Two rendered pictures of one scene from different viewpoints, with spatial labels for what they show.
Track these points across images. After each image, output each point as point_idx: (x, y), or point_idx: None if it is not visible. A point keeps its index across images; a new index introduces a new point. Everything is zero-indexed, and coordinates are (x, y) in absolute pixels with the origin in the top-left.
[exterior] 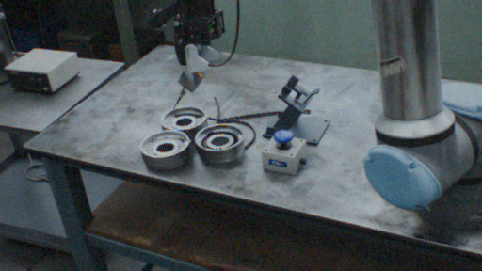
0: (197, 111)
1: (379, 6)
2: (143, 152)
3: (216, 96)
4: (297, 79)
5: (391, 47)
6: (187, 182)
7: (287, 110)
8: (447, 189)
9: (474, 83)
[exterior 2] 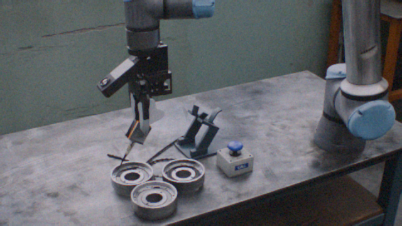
0: (128, 165)
1: (365, 16)
2: (152, 207)
3: (105, 154)
4: (197, 107)
5: (371, 39)
6: (199, 211)
7: (208, 131)
8: None
9: (245, 83)
